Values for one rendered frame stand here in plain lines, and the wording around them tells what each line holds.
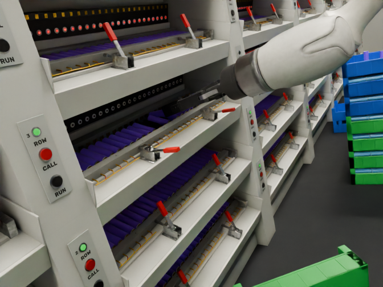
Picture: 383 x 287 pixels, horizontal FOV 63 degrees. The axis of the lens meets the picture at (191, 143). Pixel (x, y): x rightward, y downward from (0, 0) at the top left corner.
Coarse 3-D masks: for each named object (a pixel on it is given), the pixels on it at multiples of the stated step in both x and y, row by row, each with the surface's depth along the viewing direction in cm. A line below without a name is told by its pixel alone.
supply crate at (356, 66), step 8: (360, 56) 137; (376, 56) 135; (344, 64) 123; (352, 64) 122; (360, 64) 121; (368, 64) 120; (376, 64) 119; (344, 72) 124; (352, 72) 123; (360, 72) 122; (368, 72) 121; (376, 72) 120
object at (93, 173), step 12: (216, 108) 92; (180, 120) 80; (156, 132) 73; (168, 132) 76; (132, 144) 67; (120, 156) 63; (132, 156) 66; (96, 168) 58; (108, 168) 60; (96, 180) 57
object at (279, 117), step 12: (276, 96) 159; (288, 96) 159; (300, 96) 157; (264, 108) 143; (276, 108) 146; (288, 108) 146; (300, 108) 156; (264, 120) 133; (276, 120) 135; (288, 120) 138; (264, 132) 124; (276, 132) 125; (264, 144) 115
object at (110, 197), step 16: (192, 80) 104; (160, 96) 93; (224, 96) 98; (128, 112) 82; (240, 112) 99; (80, 128) 70; (96, 128) 74; (192, 128) 81; (208, 128) 82; (224, 128) 91; (176, 144) 73; (192, 144) 76; (160, 160) 66; (176, 160) 71; (112, 176) 60; (128, 176) 60; (144, 176) 62; (160, 176) 67; (96, 192) 56; (112, 192) 56; (128, 192) 58; (144, 192) 63; (96, 208) 52; (112, 208) 56
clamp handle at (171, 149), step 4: (152, 148) 65; (168, 148) 63; (172, 148) 62; (176, 148) 61; (156, 152) 64; (160, 152) 64; (164, 152) 63; (168, 152) 62; (172, 152) 62; (176, 152) 61
